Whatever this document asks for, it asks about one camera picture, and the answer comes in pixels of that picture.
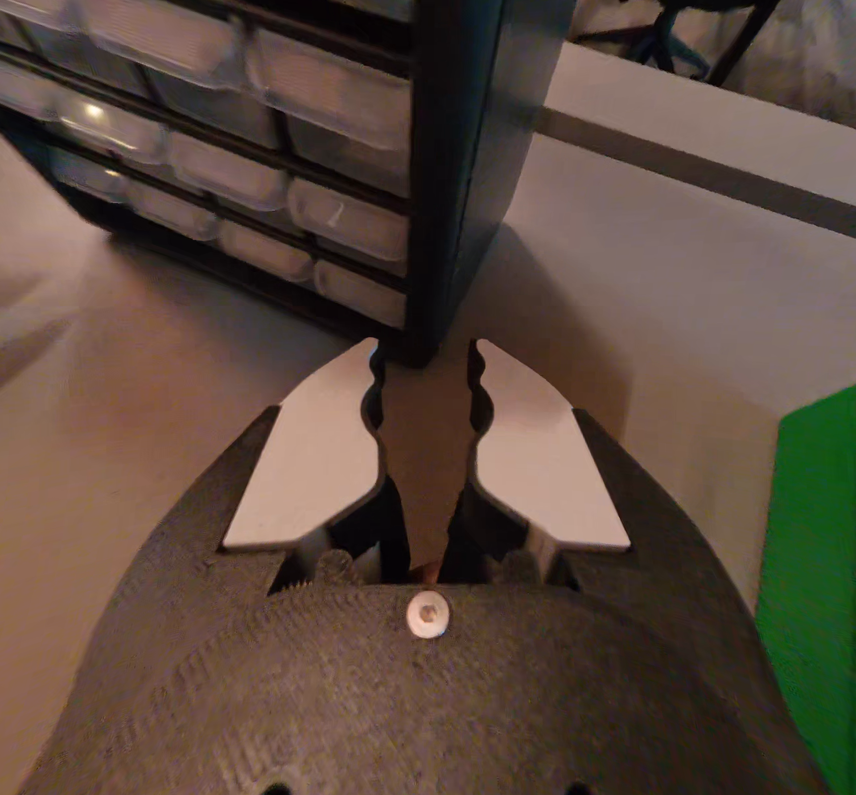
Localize green plastic bin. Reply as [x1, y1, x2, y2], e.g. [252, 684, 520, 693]
[756, 386, 856, 795]

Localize set of clear drawers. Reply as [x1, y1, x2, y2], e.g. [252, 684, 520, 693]
[0, 0, 412, 331]

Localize black drawer cabinet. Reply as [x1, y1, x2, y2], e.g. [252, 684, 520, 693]
[0, 0, 599, 368]

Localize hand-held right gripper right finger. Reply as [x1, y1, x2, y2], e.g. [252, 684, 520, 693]
[468, 338, 633, 583]

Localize wooden table black legs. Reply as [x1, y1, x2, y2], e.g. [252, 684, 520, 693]
[705, 0, 830, 89]

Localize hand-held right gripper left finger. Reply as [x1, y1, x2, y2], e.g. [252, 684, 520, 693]
[221, 337, 390, 569]

